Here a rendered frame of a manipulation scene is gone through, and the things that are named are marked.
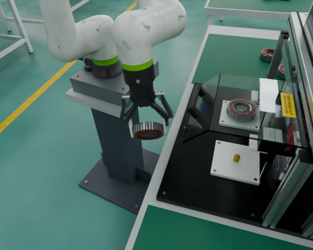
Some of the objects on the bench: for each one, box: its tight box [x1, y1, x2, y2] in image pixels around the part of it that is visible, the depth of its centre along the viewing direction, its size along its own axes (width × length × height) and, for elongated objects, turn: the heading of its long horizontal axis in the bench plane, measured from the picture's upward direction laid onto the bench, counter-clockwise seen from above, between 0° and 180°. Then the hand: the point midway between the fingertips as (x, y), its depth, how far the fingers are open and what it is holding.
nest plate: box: [210, 140, 260, 186], centre depth 83 cm, size 15×15×1 cm
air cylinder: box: [273, 154, 294, 181], centre depth 78 cm, size 5×8×6 cm
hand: (148, 130), depth 88 cm, fingers closed on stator, 11 cm apart
